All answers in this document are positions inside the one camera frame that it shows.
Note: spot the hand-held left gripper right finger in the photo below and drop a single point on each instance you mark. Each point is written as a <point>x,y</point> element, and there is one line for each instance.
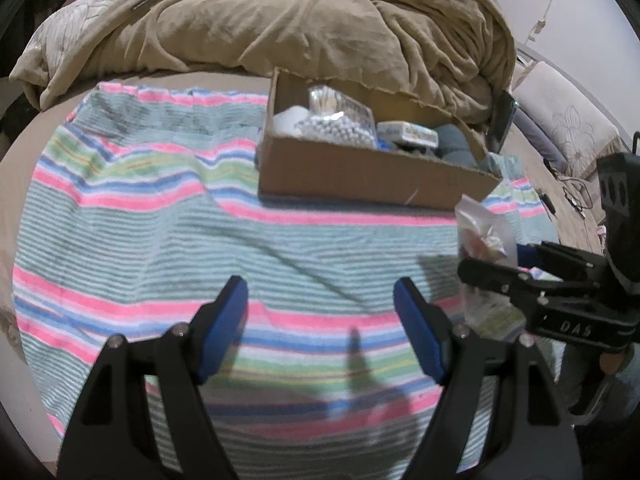
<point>420,330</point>

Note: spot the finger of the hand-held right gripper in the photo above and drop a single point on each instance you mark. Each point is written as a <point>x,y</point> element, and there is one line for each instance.
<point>500,277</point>
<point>565,260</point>

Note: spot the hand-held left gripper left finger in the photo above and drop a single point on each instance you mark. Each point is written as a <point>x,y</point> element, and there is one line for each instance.
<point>225,330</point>

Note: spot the clear plastic snack bag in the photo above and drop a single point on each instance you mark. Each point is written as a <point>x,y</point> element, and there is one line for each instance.
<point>485,235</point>

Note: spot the grey knit socks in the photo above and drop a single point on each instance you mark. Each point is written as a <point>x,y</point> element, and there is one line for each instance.
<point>452,142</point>

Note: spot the cardboard box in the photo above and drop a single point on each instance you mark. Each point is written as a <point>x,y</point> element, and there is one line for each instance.
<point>350,175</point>

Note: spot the blue and white tissue packet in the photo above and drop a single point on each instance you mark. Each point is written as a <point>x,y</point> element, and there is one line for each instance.
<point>405,132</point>

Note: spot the grey dotted non-slip socks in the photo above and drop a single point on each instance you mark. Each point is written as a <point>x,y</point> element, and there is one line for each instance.
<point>335,130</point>

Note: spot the white sock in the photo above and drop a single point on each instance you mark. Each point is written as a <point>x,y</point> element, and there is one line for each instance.
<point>287,120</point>

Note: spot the clear bag of cotton swabs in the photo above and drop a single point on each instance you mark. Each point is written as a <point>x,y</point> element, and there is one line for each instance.
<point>325,102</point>

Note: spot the green cartoon tissue packet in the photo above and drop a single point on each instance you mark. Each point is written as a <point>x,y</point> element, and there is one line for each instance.
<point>500,322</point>

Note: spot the striped pastel towel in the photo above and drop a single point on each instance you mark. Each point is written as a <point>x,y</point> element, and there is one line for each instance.
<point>150,240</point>

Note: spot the grey pillow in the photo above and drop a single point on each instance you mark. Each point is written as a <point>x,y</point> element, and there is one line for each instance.
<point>537,140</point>

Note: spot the beige floral pillow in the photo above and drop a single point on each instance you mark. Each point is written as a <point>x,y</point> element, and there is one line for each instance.
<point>565,120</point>

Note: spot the dark rectangular panel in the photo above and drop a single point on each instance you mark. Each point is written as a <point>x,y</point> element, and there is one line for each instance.
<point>502,120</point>

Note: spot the grey metal headboard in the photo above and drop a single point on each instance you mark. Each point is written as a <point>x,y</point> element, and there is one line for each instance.
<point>530,55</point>

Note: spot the beige fleece blanket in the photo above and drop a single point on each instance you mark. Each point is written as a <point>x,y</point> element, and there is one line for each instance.
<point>275,15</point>

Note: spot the white patterned quilt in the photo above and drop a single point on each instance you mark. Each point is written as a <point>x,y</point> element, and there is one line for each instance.
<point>75,15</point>

